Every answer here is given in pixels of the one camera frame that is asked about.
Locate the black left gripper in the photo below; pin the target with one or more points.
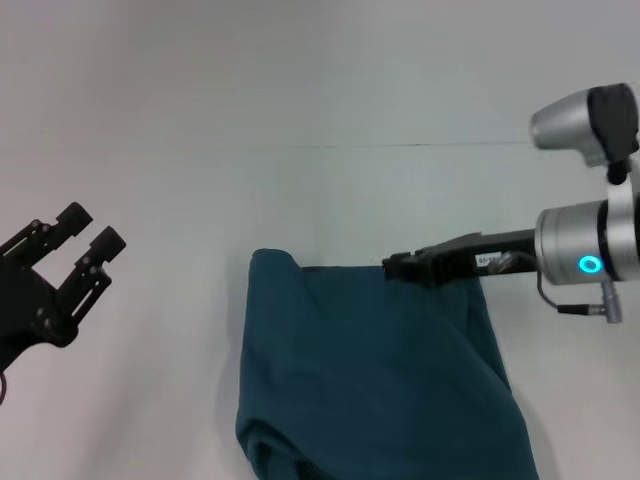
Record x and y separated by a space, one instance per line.
25 310

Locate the blue shirt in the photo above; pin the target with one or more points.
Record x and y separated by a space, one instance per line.
375 360

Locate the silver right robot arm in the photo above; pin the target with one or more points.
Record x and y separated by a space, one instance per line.
595 240

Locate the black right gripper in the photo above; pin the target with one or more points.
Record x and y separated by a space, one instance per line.
480 257

